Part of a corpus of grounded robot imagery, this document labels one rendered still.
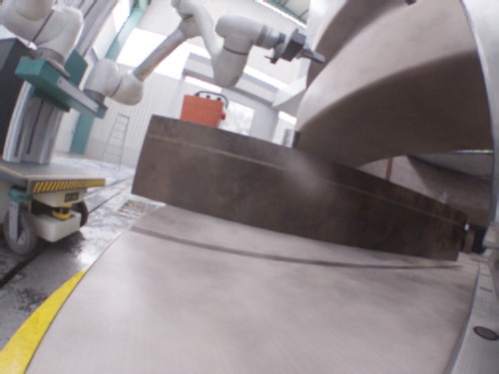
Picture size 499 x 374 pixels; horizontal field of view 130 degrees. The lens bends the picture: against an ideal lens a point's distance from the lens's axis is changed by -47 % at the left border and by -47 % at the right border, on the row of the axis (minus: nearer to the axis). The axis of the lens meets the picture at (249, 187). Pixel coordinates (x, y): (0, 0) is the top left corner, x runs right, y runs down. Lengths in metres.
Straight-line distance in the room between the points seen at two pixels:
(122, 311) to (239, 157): 0.80
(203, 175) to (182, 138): 0.19
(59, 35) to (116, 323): 0.93
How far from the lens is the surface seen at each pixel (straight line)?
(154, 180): 0.98
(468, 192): 5.00
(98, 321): 0.22
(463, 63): 0.62
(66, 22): 1.01
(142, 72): 1.38
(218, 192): 0.93
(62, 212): 1.08
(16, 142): 1.14
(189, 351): 0.21
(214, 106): 1.00
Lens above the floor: 0.46
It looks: 1 degrees up
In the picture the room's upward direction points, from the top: 14 degrees clockwise
